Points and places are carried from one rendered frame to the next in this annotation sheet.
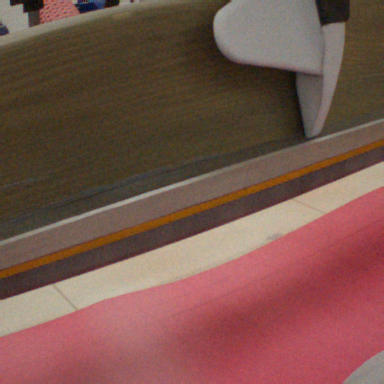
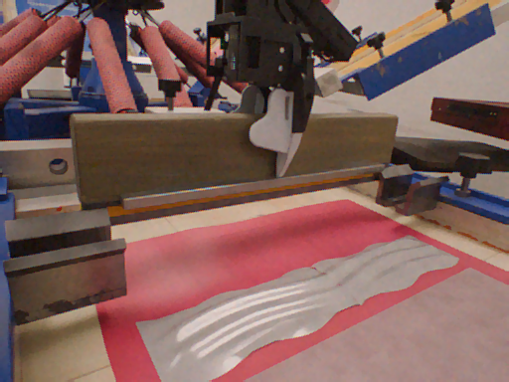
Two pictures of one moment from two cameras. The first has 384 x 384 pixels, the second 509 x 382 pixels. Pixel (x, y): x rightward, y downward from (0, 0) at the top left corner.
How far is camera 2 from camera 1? 10 cm
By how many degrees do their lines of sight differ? 5
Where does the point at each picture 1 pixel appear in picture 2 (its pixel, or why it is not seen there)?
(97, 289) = (188, 224)
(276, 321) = (255, 246)
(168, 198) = (224, 189)
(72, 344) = (172, 245)
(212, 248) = (236, 215)
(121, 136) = (211, 165)
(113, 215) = (204, 192)
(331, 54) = (292, 146)
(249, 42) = (261, 138)
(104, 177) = (203, 179)
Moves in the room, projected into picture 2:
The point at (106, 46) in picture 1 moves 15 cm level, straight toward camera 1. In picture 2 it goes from (210, 130) to (219, 180)
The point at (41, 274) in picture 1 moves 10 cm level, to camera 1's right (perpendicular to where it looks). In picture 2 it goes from (170, 211) to (270, 215)
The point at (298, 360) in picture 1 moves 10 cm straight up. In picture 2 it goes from (262, 263) to (271, 173)
